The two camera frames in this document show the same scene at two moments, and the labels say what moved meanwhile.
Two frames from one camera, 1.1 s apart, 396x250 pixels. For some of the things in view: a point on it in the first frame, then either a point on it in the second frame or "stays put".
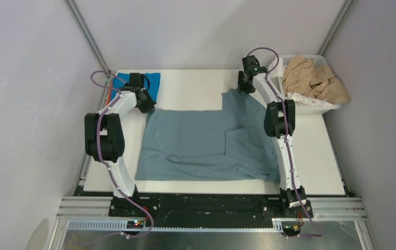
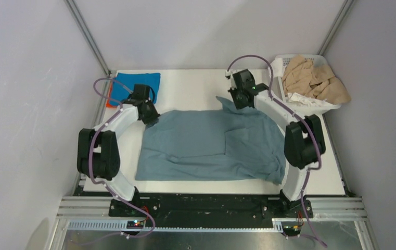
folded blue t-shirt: [152, 84] stays put
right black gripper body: [243, 86] -> [236, 92]
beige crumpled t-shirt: [300, 76] stays put
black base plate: [209, 208] stays put
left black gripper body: [148, 104] -> [151, 115]
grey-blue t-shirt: [230, 144] stays put
